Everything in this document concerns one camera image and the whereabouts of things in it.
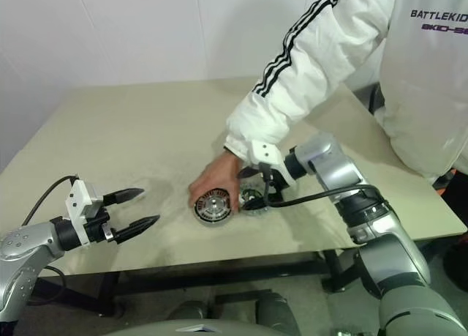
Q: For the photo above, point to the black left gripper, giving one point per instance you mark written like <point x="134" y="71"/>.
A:
<point x="96" y="224"/>

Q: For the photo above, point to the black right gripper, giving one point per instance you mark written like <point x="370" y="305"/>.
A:
<point x="277" y="184"/>

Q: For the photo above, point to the silver black-rimmed motor rotor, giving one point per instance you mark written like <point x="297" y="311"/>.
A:
<point x="213" y="206"/>

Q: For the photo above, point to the copper-wound motor stator housing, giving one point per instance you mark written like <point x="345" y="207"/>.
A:
<point x="215" y="223"/>

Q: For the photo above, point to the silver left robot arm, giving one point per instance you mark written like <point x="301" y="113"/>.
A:
<point x="22" y="248"/>

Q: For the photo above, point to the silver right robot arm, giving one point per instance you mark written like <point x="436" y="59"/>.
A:
<point x="340" y="167"/>

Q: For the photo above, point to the person's right hand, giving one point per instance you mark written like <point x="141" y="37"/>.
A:
<point x="214" y="175"/>

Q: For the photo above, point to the grey curved robot body shell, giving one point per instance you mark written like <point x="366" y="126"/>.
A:
<point x="153" y="328"/>

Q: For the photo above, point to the person's right arm white sleeve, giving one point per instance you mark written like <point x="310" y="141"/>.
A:
<point x="292" y="76"/>

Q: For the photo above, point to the grey rounded shape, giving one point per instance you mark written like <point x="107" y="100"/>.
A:
<point x="278" y="310"/>

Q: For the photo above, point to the person's white jacket torso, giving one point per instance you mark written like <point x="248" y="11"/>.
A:
<point x="420" y="94"/>

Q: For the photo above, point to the orange object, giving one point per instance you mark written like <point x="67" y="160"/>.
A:
<point x="453" y="172"/>

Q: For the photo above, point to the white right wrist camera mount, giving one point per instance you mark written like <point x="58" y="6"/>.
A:
<point x="267" y="153"/>

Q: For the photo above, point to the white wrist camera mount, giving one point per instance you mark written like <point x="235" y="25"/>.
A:
<point x="267" y="153"/>
<point x="77" y="202"/>

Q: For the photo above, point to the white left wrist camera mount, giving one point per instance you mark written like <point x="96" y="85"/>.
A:
<point x="77" y="202"/>

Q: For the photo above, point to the black metal table frame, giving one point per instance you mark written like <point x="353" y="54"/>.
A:
<point x="219" y="277"/>

